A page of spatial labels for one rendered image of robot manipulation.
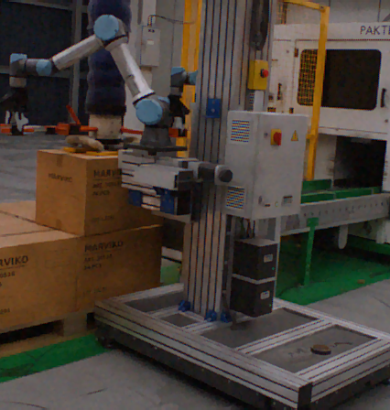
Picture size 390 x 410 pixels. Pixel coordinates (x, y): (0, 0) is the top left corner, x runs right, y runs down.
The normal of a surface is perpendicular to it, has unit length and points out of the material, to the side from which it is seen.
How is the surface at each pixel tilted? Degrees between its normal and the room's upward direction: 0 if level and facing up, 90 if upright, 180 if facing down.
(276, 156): 90
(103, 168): 91
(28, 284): 90
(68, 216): 90
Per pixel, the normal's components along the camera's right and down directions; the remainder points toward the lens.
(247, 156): -0.70, 0.07
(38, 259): 0.72, 0.16
